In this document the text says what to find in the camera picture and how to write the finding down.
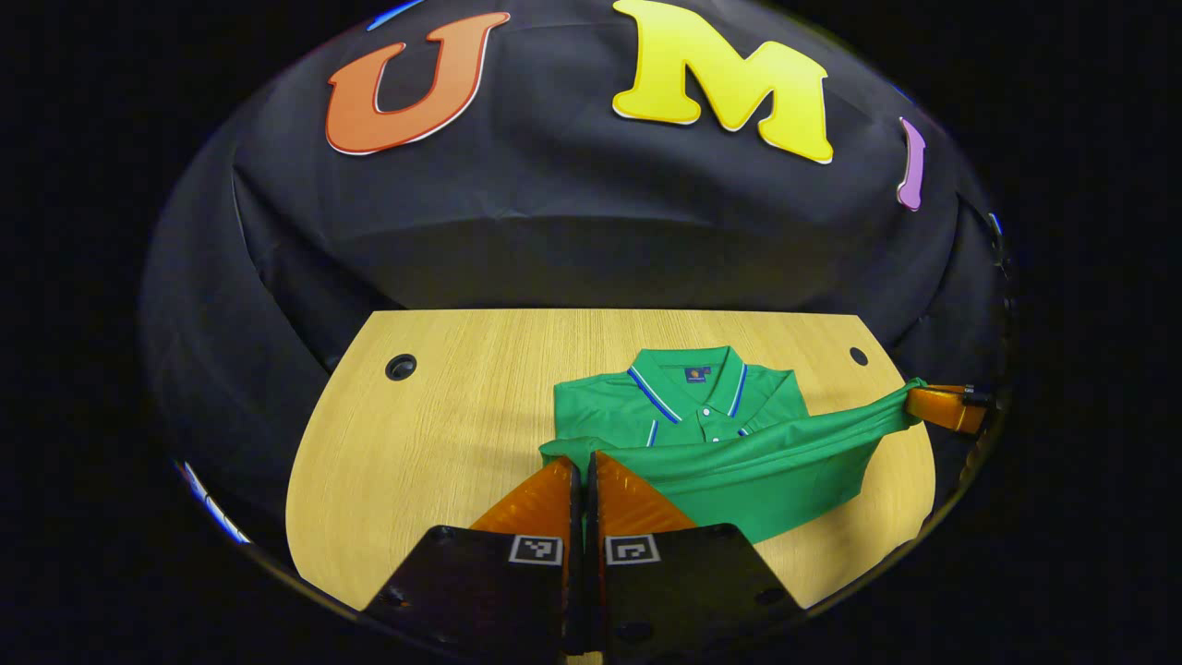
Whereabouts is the green T-shirt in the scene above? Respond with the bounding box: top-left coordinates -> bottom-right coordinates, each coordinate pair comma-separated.
538,345 -> 927,546

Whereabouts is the white blue edged panel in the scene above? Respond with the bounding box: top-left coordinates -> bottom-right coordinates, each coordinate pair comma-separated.
180,460 -> 252,546

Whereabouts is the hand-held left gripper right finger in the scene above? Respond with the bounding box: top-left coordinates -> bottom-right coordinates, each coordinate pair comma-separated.
586,450 -> 806,660

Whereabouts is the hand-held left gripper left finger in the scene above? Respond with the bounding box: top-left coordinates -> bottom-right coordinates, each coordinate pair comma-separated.
362,456 -> 585,660

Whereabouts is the black backdrop cloth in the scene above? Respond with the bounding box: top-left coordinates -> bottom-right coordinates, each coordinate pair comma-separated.
139,0 -> 1017,518

